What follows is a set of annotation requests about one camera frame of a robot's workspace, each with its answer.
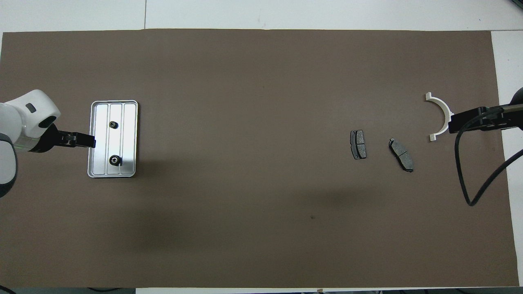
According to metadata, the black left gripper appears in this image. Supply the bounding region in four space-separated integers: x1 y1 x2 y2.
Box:
31 124 96 154

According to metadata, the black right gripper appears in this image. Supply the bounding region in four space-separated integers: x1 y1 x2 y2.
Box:
448 87 523 134

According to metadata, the silver metal tray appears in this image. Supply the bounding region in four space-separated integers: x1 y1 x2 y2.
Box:
87 100 139 178

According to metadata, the long dark grey brake pad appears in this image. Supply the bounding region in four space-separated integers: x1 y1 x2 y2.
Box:
388 138 414 173

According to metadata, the short dark grey brake pad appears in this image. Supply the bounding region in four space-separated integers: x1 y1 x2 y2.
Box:
350 130 367 160

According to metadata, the brown table mat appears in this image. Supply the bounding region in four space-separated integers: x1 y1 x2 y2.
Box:
0 29 520 289

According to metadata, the white half-ring bracket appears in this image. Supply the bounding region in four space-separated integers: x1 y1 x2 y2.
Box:
425 92 455 142

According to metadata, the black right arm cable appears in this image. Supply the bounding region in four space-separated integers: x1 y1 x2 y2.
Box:
455 116 523 207

